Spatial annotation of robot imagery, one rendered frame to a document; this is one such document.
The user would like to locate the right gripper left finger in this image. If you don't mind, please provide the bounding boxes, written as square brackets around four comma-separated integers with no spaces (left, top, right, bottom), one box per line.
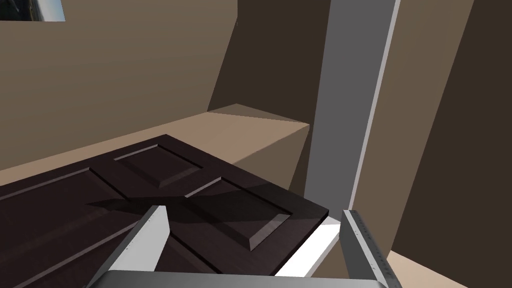
[87,205,171,287]

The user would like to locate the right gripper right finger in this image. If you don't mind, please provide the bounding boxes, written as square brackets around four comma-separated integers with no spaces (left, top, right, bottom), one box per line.
[339,209,403,288]

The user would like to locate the picture on wall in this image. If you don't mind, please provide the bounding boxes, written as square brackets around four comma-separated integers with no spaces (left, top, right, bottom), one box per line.
[0,0,67,23]

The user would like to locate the dark brown panelled door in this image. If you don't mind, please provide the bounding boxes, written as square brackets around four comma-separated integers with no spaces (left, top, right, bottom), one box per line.
[0,134,330,288]

